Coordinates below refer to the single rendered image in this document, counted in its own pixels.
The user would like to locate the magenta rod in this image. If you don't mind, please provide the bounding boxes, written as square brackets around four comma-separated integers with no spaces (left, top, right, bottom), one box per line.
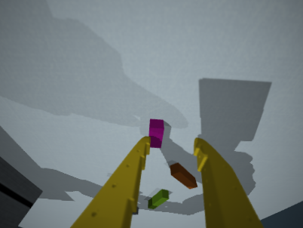
[148,119,164,148]

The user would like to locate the lime green rod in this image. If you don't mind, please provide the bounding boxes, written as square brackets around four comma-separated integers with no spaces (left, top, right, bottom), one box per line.
[148,189,169,209]

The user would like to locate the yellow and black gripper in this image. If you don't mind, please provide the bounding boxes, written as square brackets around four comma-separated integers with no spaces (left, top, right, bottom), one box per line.
[70,136,264,228]

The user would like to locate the brown rectangular block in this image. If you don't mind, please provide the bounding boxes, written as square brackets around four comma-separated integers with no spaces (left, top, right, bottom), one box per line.
[170,162,197,189]

